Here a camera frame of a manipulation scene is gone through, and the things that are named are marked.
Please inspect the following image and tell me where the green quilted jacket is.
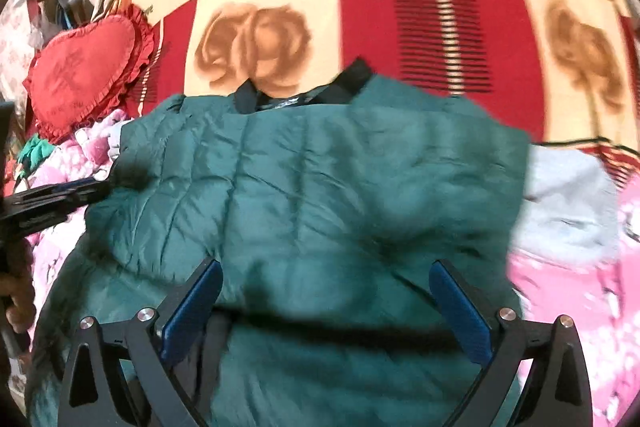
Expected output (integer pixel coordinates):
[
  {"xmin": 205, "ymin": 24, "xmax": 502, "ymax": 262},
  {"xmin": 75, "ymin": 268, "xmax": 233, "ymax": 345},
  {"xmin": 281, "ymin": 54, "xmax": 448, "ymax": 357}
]
[{"xmin": 25, "ymin": 58, "xmax": 533, "ymax": 427}]

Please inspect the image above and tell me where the pink penguin blanket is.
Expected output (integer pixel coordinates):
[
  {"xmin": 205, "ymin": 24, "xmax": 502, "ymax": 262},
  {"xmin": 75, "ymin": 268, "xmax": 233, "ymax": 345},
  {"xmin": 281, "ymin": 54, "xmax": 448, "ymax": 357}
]
[{"xmin": 0, "ymin": 107, "xmax": 640, "ymax": 427}]

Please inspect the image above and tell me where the rose print blanket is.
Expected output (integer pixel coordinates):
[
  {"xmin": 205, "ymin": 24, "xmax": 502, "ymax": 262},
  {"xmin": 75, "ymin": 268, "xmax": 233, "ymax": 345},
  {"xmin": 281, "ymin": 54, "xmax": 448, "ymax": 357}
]
[{"xmin": 117, "ymin": 0, "xmax": 640, "ymax": 194}]

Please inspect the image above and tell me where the red heart pillow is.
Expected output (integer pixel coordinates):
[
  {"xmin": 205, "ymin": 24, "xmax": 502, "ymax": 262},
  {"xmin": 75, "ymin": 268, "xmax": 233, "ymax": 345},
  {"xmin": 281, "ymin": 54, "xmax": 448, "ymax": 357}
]
[{"xmin": 22, "ymin": 3, "xmax": 157, "ymax": 146}]

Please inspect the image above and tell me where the green cloth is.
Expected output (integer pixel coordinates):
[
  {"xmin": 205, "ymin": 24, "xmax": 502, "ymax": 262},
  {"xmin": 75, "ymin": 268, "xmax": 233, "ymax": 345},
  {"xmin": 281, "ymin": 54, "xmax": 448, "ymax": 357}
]
[{"xmin": 16, "ymin": 138, "xmax": 54, "ymax": 178}]

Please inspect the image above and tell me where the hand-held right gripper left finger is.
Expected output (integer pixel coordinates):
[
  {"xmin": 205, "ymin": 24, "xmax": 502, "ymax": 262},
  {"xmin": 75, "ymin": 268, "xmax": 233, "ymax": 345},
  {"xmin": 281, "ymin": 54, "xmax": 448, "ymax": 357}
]
[{"xmin": 57, "ymin": 258, "xmax": 224, "ymax": 427}]

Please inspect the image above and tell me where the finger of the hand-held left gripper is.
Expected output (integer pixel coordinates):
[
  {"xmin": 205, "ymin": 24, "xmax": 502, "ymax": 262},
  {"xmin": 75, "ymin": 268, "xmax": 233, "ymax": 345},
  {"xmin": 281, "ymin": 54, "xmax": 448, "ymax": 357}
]
[
  {"xmin": 0, "ymin": 192, "xmax": 114, "ymax": 236},
  {"xmin": 20, "ymin": 179, "xmax": 113, "ymax": 205}
]

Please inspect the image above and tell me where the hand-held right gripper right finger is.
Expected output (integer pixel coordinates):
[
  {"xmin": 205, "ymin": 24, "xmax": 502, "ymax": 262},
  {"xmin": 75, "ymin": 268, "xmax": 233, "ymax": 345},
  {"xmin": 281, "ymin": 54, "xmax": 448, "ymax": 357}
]
[{"xmin": 430, "ymin": 259, "xmax": 594, "ymax": 427}]

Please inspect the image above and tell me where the grey floral bedsheet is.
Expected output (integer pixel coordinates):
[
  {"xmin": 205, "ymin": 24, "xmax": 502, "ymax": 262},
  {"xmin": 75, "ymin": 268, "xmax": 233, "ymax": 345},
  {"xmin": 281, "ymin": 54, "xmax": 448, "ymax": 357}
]
[{"xmin": 515, "ymin": 146, "xmax": 622, "ymax": 269}]

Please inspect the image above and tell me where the person's left hand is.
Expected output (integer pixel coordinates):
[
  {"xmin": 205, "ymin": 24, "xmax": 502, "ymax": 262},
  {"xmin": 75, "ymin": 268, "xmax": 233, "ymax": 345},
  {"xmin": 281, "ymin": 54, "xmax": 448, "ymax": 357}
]
[{"xmin": 0, "ymin": 252, "xmax": 37, "ymax": 334}]

